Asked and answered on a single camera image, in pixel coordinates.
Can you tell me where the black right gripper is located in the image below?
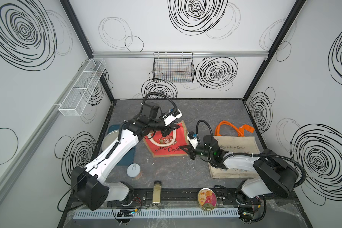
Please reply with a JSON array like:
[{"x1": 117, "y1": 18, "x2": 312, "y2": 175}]
[{"x1": 179, "y1": 143, "x2": 213, "y2": 161}]

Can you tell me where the red jute Christmas bag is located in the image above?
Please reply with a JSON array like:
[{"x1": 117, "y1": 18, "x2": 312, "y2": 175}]
[{"x1": 143, "y1": 121, "x2": 189, "y2": 158}]

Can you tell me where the beige floral canvas tote bag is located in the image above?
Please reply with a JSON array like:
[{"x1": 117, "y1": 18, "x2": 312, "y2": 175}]
[{"x1": 208, "y1": 121, "x2": 260, "y2": 179}]

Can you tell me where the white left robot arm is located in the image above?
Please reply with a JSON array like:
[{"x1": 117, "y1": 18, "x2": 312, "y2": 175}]
[{"x1": 71, "y1": 103, "x2": 182, "y2": 211}]

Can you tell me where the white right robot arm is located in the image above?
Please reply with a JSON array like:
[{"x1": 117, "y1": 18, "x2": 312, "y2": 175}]
[{"x1": 180, "y1": 134, "x2": 304, "y2": 204}]

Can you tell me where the teal tray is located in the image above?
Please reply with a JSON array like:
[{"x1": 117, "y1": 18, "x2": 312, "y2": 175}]
[{"x1": 105, "y1": 124, "x2": 136, "y2": 166}]

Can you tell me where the round pink tin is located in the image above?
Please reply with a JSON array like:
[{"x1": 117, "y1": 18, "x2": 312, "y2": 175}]
[{"x1": 197, "y1": 188, "x2": 217, "y2": 211}]

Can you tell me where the grey round plate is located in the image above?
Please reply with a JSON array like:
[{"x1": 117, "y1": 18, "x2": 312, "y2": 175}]
[{"x1": 101, "y1": 130, "x2": 119, "y2": 151}]

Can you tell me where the white lidded jar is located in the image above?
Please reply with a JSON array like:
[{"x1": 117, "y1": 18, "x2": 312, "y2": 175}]
[{"x1": 127, "y1": 163, "x2": 143, "y2": 180}]

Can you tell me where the glass spice bottle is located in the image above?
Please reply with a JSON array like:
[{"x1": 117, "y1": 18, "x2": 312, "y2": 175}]
[{"x1": 152, "y1": 180, "x2": 162, "y2": 205}]

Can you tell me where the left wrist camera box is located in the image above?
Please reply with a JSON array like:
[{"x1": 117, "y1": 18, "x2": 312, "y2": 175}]
[{"x1": 162, "y1": 110, "x2": 182, "y2": 126}]

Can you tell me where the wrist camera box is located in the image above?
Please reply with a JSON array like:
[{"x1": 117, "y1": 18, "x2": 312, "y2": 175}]
[
  {"x1": 187, "y1": 131, "x2": 200, "y2": 149},
  {"x1": 162, "y1": 110, "x2": 182, "y2": 126}
]

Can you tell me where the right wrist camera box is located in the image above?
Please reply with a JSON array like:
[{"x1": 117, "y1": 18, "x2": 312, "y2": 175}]
[{"x1": 187, "y1": 131, "x2": 200, "y2": 149}]

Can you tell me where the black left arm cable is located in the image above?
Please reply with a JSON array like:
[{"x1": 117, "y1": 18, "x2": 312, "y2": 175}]
[{"x1": 142, "y1": 92, "x2": 178, "y2": 113}]

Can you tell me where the black wire wall basket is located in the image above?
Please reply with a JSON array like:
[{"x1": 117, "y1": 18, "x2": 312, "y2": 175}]
[{"x1": 152, "y1": 57, "x2": 195, "y2": 83}]

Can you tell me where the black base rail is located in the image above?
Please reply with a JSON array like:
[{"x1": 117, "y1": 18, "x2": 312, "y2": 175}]
[{"x1": 65, "y1": 186, "x2": 263, "y2": 209}]

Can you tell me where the white slotted cable duct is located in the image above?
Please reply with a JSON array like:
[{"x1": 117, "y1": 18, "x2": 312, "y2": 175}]
[{"x1": 74, "y1": 208, "x2": 240, "y2": 219}]

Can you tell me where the white wire wall shelf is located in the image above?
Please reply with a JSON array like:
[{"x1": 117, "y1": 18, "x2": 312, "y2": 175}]
[{"x1": 59, "y1": 59, "x2": 106, "y2": 116}]

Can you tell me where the aluminium wall rail back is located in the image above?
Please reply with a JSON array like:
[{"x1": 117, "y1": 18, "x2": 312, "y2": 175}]
[{"x1": 93, "y1": 51, "x2": 269, "y2": 59}]

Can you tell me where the aluminium wall rail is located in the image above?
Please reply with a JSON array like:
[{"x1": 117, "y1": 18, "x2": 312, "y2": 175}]
[
  {"x1": 93, "y1": 51, "x2": 269, "y2": 59},
  {"x1": 0, "y1": 58, "x2": 92, "y2": 213}
]

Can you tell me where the black corner frame post left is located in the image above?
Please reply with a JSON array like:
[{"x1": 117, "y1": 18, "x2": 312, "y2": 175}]
[{"x1": 60, "y1": 0, "x2": 115, "y2": 104}]

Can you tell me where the black corner frame post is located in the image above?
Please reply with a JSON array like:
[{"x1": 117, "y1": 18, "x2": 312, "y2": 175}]
[
  {"x1": 242, "y1": 0, "x2": 306, "y2": 102},
  {"x1": 60, "y1": 0, "x2": 115, "y2": 104}
]

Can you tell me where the black corner frame post right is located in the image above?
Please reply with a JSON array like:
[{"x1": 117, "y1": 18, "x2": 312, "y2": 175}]
[{"x1": 242, "y1": 0, "x2": 306, "y2": 102}]

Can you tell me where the aluminium wall rail left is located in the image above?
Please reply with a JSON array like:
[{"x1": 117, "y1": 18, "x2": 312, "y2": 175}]
[{"x1": 0, "y1": 58, "x2": 92, "y2": 213}]

